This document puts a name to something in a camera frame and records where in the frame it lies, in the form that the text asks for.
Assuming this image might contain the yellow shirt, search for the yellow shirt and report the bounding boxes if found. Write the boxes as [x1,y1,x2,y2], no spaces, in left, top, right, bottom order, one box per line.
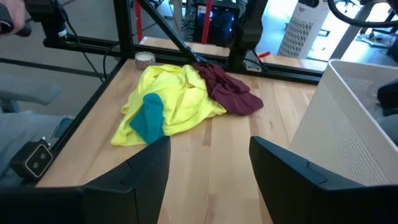
[111,64,228,147]

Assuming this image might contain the maroon garment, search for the maroon garment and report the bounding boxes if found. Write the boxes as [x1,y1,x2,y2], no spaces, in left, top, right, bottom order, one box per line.
[192,62,264,116]

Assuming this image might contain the black computer case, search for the black computer case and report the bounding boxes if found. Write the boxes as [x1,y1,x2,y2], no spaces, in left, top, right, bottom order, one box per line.
[192,0,241,48]

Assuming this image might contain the black mounted device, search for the black mounted device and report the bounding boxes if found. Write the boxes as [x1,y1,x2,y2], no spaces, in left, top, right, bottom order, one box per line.
[24,0,68,48]

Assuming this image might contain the grey chair armrest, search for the grey chair armrest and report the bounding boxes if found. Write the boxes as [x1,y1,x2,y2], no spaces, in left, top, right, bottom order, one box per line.
[0,76,62,114]

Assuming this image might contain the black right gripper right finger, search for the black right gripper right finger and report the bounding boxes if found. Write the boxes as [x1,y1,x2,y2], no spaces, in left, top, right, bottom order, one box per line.
[248,136,398,224]

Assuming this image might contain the black table-level camera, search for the black table-level camera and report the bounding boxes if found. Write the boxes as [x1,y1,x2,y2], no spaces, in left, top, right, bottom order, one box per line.
[9,138,54,181]

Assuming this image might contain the person's hand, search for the person's hand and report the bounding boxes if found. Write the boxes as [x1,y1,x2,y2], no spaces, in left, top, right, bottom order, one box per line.
[0,0,26,35]

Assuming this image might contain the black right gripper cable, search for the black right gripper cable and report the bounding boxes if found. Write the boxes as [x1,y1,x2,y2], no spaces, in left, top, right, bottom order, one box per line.
[327,0,398,29]

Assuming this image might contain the red pole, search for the red pole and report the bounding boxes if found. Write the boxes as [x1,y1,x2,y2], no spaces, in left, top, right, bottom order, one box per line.
[133,0,143,35]
[201,0,215,45]

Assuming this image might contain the blue-grey garment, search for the blue-grey garment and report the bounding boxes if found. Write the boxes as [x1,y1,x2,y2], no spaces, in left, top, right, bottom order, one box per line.
[377,113,398,147]

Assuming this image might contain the white tower fan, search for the white tower fan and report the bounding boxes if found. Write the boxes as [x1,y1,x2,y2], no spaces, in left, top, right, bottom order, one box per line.
[276,0,330,60]

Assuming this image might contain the white perforated plastic basket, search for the white perforated plastic basket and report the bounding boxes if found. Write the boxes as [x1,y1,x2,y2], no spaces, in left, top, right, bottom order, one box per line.
[288,58,398,187]

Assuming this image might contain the teal sock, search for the teal sock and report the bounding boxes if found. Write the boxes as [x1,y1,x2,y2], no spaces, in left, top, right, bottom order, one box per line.
[129,92,165,146]

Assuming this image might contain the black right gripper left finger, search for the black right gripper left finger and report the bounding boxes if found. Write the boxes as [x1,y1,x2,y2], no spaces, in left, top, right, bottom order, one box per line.
[0,135,172,224]

